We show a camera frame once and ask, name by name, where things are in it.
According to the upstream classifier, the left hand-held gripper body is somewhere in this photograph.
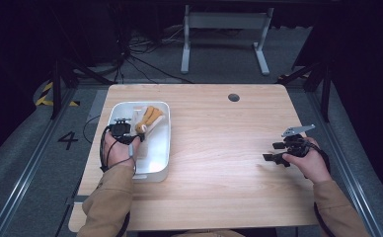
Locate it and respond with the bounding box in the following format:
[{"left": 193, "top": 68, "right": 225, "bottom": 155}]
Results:
[{"left": 108, "top": 118, "right": 134, "bottom": 143}]

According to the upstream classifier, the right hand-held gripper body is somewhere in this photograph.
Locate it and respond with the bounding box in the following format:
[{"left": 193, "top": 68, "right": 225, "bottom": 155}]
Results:
[{"left": 279, "top": 123, "right": 317, "bottom": 158}]

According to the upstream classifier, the white plastic bin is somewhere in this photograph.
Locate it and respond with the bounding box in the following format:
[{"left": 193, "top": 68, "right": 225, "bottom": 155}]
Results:
[{"left": 107, "top": 101, "right": 172, "bottom": 184}]

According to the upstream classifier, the person's left hand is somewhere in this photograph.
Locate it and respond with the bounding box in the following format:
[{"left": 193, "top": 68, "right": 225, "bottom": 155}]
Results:
[{"left": 102, "top": 132, "right": 142, "bottom": 171}]

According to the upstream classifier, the person's right hand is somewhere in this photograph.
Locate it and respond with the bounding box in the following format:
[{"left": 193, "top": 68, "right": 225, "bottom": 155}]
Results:
[{"left": 281, "top": 136, "right": 333, "bottom": 185}]

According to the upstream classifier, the black metal stand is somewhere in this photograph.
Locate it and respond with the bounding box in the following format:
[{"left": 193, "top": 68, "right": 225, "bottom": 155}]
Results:
[
  {"left": 277, "top": 60, "right": 334, "bottom": 123},
  {"left": 48, "top": 58, "right": 115, "bottom": 120}
]

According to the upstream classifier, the yellow black hazard tape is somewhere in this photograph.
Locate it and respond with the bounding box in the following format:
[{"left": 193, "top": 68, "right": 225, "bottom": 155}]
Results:
[{"left": 35, "top": 81, "right": 81, "bottom": 108}]

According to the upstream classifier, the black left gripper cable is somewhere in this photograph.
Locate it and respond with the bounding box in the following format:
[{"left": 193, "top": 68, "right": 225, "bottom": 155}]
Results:
[{"left": 99, "top": 125, "right": 138, "bottom": 174}]

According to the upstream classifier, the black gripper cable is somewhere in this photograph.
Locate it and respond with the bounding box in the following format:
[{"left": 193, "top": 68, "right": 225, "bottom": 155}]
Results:
[
  {"left": 99, "top": 125, "right": 138, "bottom": 174},
  {"left": 307, "top": 140, "right": 338, "bottom": 237}
]

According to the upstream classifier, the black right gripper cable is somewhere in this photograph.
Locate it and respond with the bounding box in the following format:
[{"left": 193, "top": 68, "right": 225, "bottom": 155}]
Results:
[{"left": 307, "top": 140, "right": 338, "bottom": 237}]

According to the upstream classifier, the thin black floor cable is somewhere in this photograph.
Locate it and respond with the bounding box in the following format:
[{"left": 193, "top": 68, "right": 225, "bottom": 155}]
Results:
[{"left": 82, "top": 114, "right": 103, "bottom": 145}]

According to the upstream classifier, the aluminium floor rail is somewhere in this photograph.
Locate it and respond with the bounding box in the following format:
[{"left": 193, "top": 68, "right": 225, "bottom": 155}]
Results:
[
  {"left": 0, "top": 88, "right": 79, "bottom": 237},
  {"left": 287, "top": 86, "right": 383, "bottom": 237}
]

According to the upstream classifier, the bundle of floor cables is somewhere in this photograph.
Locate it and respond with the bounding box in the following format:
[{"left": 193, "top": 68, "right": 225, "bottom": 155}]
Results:
[{"left": 113, "top": 26, "right": 194, "bottom": 85}]

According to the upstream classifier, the white metal desk frame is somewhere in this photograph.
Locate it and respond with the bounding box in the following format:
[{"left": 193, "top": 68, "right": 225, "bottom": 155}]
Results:
[{"left": 180, "top": 4, "right": 275, "bottom": 76}]

